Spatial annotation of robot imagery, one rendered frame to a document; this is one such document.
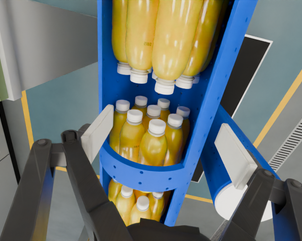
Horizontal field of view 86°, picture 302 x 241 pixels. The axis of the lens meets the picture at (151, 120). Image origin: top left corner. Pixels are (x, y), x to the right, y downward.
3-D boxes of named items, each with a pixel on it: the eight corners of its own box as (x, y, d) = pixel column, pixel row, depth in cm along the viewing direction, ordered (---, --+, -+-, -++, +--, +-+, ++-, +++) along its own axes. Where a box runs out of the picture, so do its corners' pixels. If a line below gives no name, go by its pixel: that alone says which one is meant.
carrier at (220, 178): (182, 104, 141) (194, 129, 152) (203, 187, 64) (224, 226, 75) (214, 90, 133) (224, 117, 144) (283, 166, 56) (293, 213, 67)
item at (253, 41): (155, 164, 196) (154, 173, 182) (199, 24, 125) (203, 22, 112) (196, 173, 198) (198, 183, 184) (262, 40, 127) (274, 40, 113)
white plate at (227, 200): (205, 190, 63) (205, 188, 64) (225, 228, 73) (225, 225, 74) (284, 169, 55) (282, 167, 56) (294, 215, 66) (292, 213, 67)
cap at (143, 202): (137, 197, 53) (138, 194, 52) (149, 200, 53) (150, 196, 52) (135, 209, 50) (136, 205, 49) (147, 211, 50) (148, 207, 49)
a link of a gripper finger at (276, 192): (265, 190, 12) (306, 197, 12) (237, 147, 16) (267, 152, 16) (256, 203, 12) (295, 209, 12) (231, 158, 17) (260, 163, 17)
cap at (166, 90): (163, 86, 30) (161, 95, 31) (178, 85, 32) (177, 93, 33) (152, 80, 33) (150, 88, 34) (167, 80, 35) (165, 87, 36)
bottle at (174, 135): (175, 169, 53) (189, 120, 45) (169, 185, 47) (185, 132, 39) (156, 161, 55) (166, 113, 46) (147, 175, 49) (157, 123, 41)
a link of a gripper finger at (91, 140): (90, 166, 14) (82, 164, 14) (113, 126, 20) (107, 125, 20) (89, 138, 13) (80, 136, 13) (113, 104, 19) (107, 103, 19)
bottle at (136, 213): (129, 224, 63) (134, 192, 54) (147, 227, 63) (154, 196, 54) (125, 244, 57) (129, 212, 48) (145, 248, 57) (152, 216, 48)
